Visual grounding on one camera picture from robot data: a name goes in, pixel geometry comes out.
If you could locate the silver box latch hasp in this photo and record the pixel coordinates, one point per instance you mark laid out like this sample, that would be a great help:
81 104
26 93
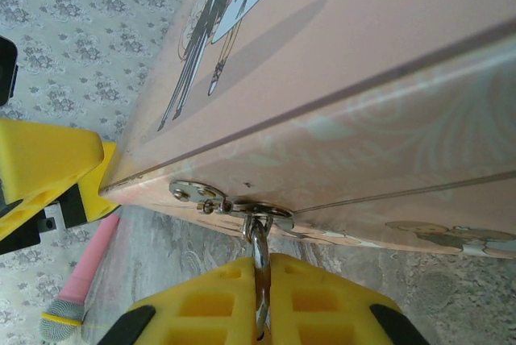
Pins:
197 192

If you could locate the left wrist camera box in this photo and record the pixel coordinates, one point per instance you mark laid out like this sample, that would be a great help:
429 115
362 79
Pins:
6 71

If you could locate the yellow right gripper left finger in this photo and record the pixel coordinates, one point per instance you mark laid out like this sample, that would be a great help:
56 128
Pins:
201 308

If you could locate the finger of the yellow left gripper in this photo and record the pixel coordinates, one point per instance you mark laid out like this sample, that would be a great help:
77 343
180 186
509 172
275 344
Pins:
44 159
96 196

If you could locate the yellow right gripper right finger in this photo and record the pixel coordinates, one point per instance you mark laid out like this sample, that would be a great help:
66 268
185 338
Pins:
322 304

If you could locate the pink toy microphone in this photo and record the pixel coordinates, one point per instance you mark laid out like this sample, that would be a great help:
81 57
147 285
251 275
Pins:
88 256

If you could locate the pink illustrated tin box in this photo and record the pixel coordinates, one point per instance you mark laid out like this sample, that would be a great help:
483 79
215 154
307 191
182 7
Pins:
363 79

